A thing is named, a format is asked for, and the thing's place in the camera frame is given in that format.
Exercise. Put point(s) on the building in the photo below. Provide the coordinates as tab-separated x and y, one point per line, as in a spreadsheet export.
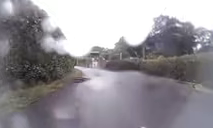
94	53

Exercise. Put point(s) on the trimmed green hedge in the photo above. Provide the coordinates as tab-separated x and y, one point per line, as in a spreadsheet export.
174	66

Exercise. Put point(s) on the pole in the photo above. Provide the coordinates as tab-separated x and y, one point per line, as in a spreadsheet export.
120	56

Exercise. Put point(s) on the grass verge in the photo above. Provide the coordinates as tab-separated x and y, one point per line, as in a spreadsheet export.
30	92

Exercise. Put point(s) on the tall dark green hedge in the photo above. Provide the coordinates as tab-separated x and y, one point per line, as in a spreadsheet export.
27	50

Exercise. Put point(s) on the large dark tree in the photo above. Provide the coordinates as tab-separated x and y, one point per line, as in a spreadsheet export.
172	36

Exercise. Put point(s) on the wet grey asphalt road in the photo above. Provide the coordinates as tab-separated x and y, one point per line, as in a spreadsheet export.
117	100

